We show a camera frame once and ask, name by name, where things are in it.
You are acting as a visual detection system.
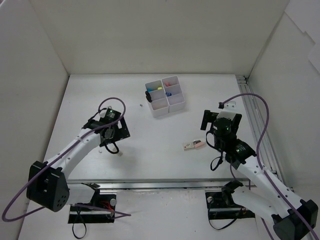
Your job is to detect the white left compartment organizer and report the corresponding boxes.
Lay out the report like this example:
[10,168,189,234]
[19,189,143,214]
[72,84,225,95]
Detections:
[145,80,169,118]

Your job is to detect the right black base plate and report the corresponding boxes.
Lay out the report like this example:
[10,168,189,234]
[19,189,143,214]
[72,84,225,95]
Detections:
[205,191,256,220]

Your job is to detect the black handled scissors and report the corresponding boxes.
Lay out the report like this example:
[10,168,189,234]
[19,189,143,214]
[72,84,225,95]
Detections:
[145,91,153,103]

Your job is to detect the aluminium rail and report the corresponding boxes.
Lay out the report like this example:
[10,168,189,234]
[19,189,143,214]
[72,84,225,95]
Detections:
[37,174,258,193]
[235,75,284,182]

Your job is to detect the aluminium front rail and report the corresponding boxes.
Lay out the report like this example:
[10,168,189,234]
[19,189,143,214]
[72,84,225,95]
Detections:
[37,174,258,193]

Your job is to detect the pink white correction tape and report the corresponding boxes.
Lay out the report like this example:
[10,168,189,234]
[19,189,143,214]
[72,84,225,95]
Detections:
[192,139,206,149]

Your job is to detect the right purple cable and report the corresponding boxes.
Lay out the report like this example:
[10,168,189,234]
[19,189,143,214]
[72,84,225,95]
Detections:
[219,93,318,240]

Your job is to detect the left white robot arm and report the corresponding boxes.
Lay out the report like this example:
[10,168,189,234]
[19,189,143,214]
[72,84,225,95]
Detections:
[26,108,130,212]

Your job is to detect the white boxed eraser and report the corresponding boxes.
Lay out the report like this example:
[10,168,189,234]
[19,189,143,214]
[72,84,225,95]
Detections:
[182,142,195,151]

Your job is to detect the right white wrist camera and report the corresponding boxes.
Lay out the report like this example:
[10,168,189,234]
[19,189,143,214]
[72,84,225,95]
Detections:
[218,100,237,111]

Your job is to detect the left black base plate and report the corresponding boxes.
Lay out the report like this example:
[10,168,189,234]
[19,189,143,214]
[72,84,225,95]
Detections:
[67,194,117,224]

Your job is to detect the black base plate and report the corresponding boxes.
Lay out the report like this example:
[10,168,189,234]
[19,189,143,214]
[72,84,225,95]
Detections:
[67,194,117,224]
[205,191,256,220]

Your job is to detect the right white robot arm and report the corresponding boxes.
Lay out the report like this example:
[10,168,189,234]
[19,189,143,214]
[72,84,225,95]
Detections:
[200,110,319,240]

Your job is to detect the aluminium right rail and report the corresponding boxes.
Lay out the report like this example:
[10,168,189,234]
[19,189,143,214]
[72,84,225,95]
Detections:
[235,75,284,182]

